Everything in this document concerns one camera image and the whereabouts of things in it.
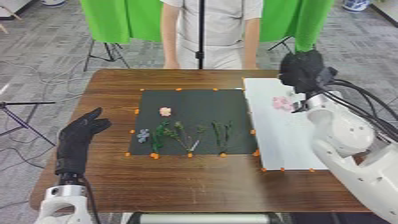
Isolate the white sheet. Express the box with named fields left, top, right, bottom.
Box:
left=241, top=77, right=330, bottom=172

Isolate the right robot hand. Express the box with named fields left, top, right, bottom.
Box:
left=278, top=49, right=328, bottom=95

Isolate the person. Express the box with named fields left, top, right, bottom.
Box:
left=158, top=0, right=264, bottom=70

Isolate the black cable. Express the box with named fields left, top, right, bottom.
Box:
left=323, top=78, right=398, bottom=143

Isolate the pale grey bar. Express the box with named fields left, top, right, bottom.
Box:
left=126, top=212, right=287, bottom=224

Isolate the pink flower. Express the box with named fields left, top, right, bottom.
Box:
left=158, top=106, right=174, bottom=118
left=270, top=95, right=296, bottom=112

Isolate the dark mat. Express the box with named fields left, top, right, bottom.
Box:
left=127, top=89, right=259, bottom=156

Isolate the black tripod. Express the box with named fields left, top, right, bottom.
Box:
left=264, top=34, right=298, bottom=55
left=0, top=100, right=58, bottom=148
left=81, top=39, right=133, bottom=73

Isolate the blue flower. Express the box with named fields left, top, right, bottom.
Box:
left=135, top=128, right=152, bottom=144

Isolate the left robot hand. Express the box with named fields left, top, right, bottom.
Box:
left=53, top=107, right=113, bottom=176

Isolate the black stand pole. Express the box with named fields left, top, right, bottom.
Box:
left=193, top=0, right=207, bottom=70

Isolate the green sprig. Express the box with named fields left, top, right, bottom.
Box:
left=209, top=120, right=234, bottom=154
left=149, top=120, right=172, bottom=155
left=190, top=124, right=209, bottom=152
left=168, top=120, right=197, bottom=153

